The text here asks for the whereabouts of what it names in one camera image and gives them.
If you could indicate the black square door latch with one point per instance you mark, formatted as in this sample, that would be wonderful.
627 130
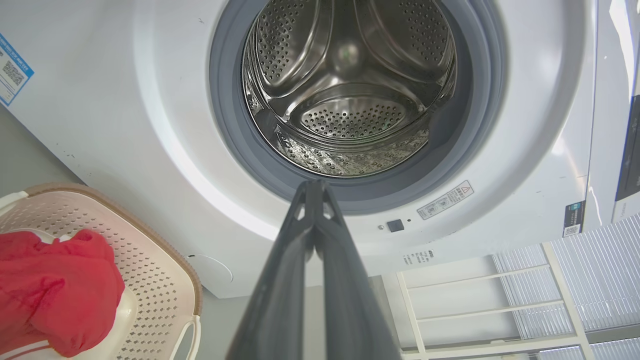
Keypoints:
395 225

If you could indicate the white shelf unit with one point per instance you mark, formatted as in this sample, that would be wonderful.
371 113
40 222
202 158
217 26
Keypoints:
500 335

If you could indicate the red cloth garment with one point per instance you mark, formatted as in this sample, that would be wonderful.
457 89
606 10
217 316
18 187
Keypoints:
55 290

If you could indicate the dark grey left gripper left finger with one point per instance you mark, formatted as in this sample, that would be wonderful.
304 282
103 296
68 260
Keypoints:
277 300

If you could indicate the grey rubber door gasket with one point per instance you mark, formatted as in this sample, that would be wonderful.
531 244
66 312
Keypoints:
477 125

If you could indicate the blue white energy label sticker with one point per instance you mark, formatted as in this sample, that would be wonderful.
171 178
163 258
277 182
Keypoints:
12 70

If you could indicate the stainless steel washing machine drum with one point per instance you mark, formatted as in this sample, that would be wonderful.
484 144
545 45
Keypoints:
350 100

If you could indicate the cream perforated laundry basket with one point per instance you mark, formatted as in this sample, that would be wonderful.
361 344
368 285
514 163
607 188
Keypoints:
150 280

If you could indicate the white front-load washing machine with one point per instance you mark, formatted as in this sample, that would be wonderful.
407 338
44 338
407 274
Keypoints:
125 125

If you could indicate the dark QR code label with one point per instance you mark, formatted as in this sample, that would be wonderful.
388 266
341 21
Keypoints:
574 219

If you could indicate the round white filter cover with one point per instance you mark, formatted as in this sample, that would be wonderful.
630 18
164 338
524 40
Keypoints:
215 270

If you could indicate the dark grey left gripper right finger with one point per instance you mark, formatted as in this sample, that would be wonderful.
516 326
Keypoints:
352 300

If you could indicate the white warning triangle sticker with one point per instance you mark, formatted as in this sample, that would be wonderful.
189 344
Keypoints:
445 200

